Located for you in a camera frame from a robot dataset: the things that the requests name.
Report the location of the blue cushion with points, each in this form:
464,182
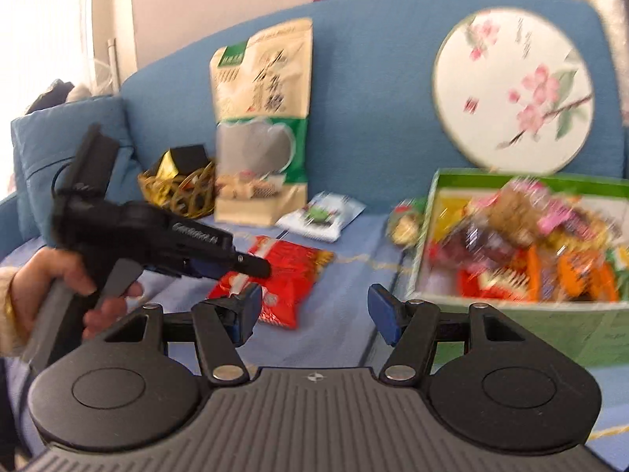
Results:
45,140

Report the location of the red orange snack bag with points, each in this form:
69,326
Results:
570,276

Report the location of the green cardboard box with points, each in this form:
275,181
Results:
592,333

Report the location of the red biscuit packet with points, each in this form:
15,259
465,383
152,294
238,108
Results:
295,269

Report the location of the clear bag yellow crackers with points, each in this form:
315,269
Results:
515,211

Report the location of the pink snack packet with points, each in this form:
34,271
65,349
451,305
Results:
555,213

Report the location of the person's left hand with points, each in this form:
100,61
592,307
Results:
32,282

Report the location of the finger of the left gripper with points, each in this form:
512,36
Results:
247,264
193,269

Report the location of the green snack packet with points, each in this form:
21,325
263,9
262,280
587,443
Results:
405,222

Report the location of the large grain pouch bag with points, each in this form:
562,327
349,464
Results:
261,99

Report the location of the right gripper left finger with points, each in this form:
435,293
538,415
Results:
217,327

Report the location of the blue sofa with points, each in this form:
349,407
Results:
373,132

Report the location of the grey red snack packet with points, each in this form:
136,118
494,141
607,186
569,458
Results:
505,284

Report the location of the black gold box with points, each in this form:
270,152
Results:
181,161

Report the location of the yellow woven basket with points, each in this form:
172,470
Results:
190,196

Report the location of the white black snack packet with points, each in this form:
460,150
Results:
323,218

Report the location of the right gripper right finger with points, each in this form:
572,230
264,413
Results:
413,329

